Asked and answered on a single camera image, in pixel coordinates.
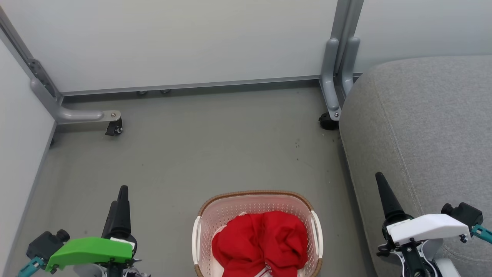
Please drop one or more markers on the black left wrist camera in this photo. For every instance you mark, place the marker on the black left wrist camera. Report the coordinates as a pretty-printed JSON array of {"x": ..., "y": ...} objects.
[{"x": 44, "y": 244}]

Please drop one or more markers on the pink plastic laundry basket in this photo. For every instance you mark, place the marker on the pink plastic laundry basket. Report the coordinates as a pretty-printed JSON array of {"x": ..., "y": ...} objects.
[{"x": 230, "y": 209}]

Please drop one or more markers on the small grey caster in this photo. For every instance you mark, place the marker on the small grey caster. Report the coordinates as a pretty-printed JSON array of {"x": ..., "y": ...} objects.
[
  {"x": 142, "y": 92},
  {"x": 165, "y": 91}
]

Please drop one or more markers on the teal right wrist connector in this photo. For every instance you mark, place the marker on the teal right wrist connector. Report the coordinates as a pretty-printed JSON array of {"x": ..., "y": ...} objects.
[{"x": 482, "y": 232}]

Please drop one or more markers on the grey upright partition leg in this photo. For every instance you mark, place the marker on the grey upright partition leg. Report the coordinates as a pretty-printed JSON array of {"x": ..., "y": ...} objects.
[
  {"x": 350, "y": 57},
  {"x": 329, "y": 77}
]

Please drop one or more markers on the grey fabric sofa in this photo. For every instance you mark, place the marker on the grey fabric sofa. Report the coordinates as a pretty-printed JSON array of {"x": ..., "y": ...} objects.
[{"x": 423, "y": 134}]

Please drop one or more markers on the black caster wheel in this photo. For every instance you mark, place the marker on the black caster wheel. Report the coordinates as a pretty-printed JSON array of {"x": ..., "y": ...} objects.
[
  {"x": 114, "y": 128},
  {"x": 327, "y": 121}
]

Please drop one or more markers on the grey partition bottom rail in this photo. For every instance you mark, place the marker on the grey partition bottom rail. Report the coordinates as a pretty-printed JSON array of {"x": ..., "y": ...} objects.
[{"x": 192, "y": 85}]

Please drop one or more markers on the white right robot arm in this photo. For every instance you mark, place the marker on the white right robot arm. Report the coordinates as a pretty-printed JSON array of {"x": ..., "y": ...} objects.
[{"x": 447, "y": 268}]

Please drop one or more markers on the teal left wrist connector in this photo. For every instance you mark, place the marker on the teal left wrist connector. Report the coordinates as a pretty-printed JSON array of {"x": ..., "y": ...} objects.
[{"x": 30, "y": 267}]

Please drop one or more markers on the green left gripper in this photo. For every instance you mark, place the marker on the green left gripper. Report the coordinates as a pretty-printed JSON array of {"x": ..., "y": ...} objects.
[{"x": 92, "y": 248}]

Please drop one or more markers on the grey slanted partition leg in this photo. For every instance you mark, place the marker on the grey slanted partition leg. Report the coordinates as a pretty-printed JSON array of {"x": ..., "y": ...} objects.
[{"x": 73, "y": 114}]

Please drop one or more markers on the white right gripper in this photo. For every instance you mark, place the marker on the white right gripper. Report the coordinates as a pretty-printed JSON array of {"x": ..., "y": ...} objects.
[{"x": 426, "y": 229}]

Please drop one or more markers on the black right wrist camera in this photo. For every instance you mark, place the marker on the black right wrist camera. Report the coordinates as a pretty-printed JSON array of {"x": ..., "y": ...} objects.
[{"x": 465, "y": 213}]

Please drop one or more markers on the red and white garment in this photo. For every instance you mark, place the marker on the red and white garment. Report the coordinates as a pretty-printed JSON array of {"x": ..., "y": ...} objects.
[{"x": 261, "y": 240}]

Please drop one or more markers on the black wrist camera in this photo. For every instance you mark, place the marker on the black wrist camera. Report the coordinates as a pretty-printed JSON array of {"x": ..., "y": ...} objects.
[
  {"x": 465, "y": 213},
  {"x": 44, "y": 244}
]

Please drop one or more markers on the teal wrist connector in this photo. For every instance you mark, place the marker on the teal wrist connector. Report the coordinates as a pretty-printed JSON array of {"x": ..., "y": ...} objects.
[
  {"x": 482, "y": 232},
  {"x": 30, "y": 267}
]

